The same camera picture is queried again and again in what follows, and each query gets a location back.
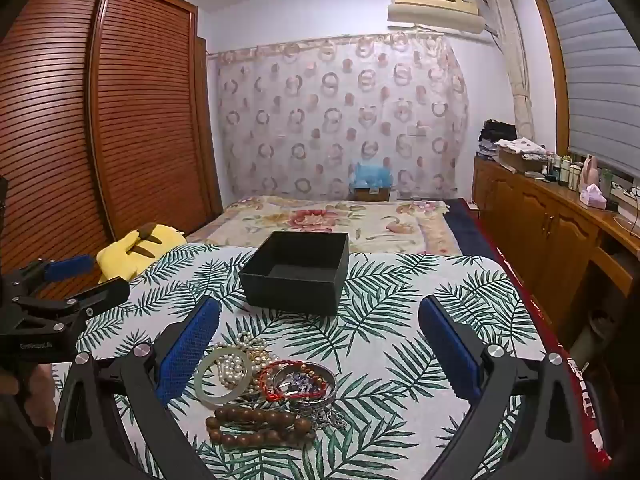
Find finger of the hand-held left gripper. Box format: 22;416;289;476
10;277;132;322
0;254;97;307

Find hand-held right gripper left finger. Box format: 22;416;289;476
50;296;223;480

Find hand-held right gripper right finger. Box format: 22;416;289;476
417;295;601;480

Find pale green jade bangle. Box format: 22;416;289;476
194;347;253;406

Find white pearl necklace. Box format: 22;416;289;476
212;331;269;391

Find red string bracelet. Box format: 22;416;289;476
259;357;331;403

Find brown wooden bead bracelet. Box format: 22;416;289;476
206;406;317;449

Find black box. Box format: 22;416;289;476
239;231;350;317

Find silver metal bangle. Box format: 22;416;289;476
272;362;338;412

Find silver chain necklace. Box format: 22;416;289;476
310;402;349;432

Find person's left hand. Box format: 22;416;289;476
22;362;57;433

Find yellow plush toy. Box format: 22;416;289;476
96;224;187;284

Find green leaf print tablecloth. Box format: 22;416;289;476
52;242;576;480

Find dark blue blanket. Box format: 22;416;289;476
444;199;502;262

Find wooden sideboard cabinet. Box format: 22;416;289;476
472;155;640;348

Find red printed blanket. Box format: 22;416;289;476
462;199;614;467

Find brown louvered wooden wardrobe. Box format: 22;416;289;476
0;0;224;286

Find small wooden box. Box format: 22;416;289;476
354;186;392;204

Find floral bed blanket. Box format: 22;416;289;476
187;196;451;256

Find blue bag on box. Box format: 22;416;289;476
350;157;394;190

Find brown cardboard box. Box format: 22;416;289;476
499;150;547;175

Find pink tissue box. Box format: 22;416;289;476
580;184;609;210

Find patterned white cloth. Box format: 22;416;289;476
495;137;547;157

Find dark folded clothes pile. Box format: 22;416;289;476
477;119;519;159

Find pink vase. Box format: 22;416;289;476
580;155;599;193

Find white wrapped air conditioner pipe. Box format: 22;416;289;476
485;0;534;142

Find grey window blind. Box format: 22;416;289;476
540;0;640;173

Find ring pattern curtain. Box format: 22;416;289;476
216;32;470;202

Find beige wall air conditioner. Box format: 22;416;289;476
387;0;487;36

